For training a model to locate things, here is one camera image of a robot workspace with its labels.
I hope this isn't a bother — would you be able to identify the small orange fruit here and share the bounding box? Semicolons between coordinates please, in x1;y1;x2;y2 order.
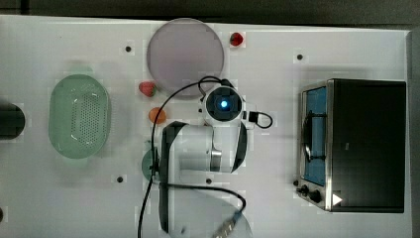
149;107;166;124

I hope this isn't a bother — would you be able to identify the red strawberry near plate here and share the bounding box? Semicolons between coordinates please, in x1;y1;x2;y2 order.
139;81;157;97

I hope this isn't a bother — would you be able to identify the pale purple round plate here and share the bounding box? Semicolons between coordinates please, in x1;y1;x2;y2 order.
147;18;225;94

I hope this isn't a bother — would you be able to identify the green perforated colander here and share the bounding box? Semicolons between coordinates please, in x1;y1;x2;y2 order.
49;74;111;159

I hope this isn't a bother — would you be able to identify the red strawberry at top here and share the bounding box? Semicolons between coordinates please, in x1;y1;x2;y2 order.
230;32;244;47

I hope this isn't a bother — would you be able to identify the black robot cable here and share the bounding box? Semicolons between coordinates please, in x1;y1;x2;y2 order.
137;75;274;238

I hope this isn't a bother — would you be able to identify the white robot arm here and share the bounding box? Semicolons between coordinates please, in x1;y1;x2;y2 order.
158;84;255;238

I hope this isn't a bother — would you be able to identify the black steel toaster oven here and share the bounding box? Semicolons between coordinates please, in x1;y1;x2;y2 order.
293;78;407;213

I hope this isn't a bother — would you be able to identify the black cylinder at left edge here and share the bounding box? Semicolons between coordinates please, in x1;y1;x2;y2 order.
0;103;26;140

